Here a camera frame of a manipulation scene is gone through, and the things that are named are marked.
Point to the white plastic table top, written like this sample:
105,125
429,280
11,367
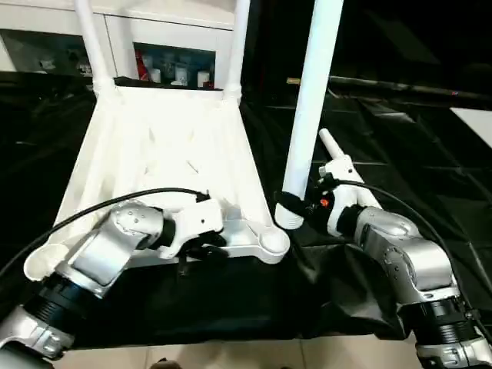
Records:
161,146

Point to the white plastic table leg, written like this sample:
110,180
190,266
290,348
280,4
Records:
311,96
334,148
236,50
94,46

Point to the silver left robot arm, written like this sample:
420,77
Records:
100,250

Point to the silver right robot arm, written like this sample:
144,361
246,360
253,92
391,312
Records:
407,253

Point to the black work mat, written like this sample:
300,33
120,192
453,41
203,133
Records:
238,300

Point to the small yellow label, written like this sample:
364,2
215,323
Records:
293,81

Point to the grey metal rod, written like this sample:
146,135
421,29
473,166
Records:
403,85

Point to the small white cup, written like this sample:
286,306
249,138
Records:
203,78

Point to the white printed mug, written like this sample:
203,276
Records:
181,76

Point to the black backdrop cloth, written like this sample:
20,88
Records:
403,38

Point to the white sideboard with glass doors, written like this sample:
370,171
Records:
173,27

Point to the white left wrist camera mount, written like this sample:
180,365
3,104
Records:
200,219

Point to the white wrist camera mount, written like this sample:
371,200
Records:
342,184
200,219

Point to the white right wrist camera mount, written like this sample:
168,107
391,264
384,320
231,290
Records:
342,184

